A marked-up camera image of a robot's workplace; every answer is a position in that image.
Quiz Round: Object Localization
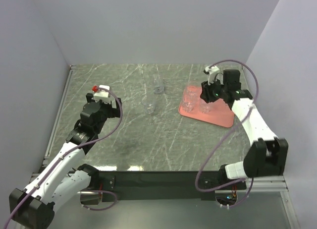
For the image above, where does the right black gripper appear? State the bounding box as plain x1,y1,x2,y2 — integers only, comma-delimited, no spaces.
200,76,228,104

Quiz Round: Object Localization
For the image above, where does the clear square glass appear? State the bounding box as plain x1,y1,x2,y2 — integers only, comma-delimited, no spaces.
181,100,196,113

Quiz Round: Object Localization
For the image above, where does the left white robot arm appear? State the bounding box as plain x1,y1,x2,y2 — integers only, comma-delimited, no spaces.
4,85,123,229

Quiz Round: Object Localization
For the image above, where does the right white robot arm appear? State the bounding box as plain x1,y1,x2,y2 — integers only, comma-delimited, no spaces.
200,69,288,189

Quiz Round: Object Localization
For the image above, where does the pink plastic tray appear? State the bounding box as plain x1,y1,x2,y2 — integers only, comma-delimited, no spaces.
178,86,234,128

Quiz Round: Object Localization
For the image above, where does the tall clear glass far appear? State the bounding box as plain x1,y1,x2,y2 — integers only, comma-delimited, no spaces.
153,74,164,95

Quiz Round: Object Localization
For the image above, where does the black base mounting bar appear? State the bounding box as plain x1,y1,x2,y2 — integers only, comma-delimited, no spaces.
70,171,248,205

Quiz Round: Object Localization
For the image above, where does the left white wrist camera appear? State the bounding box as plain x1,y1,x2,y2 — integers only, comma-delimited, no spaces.
92,85,111,104

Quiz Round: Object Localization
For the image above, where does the aluminium rail frame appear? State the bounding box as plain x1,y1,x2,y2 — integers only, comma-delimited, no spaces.
14,65,75,229

